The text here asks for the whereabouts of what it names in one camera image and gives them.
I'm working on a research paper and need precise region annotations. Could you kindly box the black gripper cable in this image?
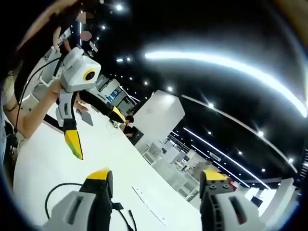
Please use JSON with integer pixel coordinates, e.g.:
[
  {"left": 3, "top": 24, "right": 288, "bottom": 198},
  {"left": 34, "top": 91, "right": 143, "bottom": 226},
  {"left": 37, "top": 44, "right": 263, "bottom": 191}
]
[{"left": 13, "top": 56, "right": 65, "bottom": 132}]

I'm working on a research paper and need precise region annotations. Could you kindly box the long ceiling light strip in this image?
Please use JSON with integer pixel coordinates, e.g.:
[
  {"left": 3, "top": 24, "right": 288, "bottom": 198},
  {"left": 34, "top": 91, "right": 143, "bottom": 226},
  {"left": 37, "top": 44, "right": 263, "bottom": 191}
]
[{"left": 143, "top": 45, "right": 308, "bottom": 119}]

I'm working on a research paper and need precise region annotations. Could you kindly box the white flat strip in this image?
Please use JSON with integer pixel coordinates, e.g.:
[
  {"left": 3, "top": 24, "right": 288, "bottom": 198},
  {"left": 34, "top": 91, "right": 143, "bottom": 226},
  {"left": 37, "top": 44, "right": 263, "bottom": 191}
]
[{"left": 131, "top": 186, "right": 167, "bottom": 226}]

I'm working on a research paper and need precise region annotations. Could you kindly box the person's left hand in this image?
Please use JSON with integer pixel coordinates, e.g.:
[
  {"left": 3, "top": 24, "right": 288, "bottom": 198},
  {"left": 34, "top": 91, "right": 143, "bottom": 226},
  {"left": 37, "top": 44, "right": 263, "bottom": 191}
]
[{"left": 46, "top": 78, "right": 63, "bottom": 99}]

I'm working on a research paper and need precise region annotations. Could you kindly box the black charging cable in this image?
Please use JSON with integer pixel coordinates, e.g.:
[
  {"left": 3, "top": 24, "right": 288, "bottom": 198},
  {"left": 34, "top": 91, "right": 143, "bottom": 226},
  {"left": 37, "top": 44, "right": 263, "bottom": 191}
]
[{"left": 45, "top": 182, "right": 138, "bottom": 231}]

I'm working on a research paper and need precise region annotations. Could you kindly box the white desk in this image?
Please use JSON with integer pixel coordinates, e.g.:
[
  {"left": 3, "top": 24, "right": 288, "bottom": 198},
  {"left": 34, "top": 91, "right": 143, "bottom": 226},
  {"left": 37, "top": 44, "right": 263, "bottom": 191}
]
[{"left": 13, "top": 105, "right": 203, "bottom": 231}]

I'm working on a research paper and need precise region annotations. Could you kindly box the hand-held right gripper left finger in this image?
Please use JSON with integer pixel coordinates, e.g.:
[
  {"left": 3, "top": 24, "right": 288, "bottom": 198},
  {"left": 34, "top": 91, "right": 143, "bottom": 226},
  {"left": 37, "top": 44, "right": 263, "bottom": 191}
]
[{"left": 42, "top": 167, "right": 114, "bottom": 231}]

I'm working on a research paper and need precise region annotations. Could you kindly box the dark laptop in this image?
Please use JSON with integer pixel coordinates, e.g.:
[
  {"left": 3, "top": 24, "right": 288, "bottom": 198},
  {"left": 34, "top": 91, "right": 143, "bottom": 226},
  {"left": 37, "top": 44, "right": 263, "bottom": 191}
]
[{"left": 133, "top": 129, "right": 145, "bottom": 146}]

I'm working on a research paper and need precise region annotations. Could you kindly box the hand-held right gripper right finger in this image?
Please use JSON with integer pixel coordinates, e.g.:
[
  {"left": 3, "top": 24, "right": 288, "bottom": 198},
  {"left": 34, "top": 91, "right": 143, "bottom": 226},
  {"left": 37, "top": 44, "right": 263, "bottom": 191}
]
[{"left": 199, "top": 168, "right": 263, "bottom": 231}]

